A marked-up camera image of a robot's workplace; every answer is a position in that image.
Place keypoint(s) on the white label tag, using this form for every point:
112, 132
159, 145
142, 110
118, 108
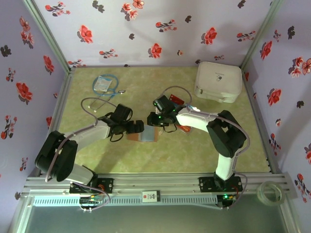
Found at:
151, 196

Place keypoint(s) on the clear tape roll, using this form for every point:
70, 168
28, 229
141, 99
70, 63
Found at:
260, 194

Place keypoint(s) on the white blue plastic packet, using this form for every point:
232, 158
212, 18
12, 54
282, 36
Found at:
103, 83

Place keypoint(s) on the blue VIP card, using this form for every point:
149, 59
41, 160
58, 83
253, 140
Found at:
190, 106

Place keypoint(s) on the aluminium frame corner post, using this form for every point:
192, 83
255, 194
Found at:
260, 34
50, 36

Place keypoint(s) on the blue stethoscope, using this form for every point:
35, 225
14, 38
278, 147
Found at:
121, 91

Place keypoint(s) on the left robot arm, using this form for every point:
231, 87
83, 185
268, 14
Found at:
58, 155

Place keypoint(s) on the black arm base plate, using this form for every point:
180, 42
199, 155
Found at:
107, 185
206, 184

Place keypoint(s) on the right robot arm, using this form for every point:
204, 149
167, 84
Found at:
226, 136

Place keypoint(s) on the white medicine case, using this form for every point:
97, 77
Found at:
218, 80

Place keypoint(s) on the green circuit board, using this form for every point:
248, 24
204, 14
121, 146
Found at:
91, 200
229, 197

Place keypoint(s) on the red VIP card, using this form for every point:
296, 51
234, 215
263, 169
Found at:
185, 129
176, 99

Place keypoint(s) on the brown leather card holder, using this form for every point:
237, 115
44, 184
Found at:
148, 134

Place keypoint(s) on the aluminium frame front rail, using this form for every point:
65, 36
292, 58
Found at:
170, 182

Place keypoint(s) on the aluminium frame side rail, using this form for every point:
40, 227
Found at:
257, 111
62, 97

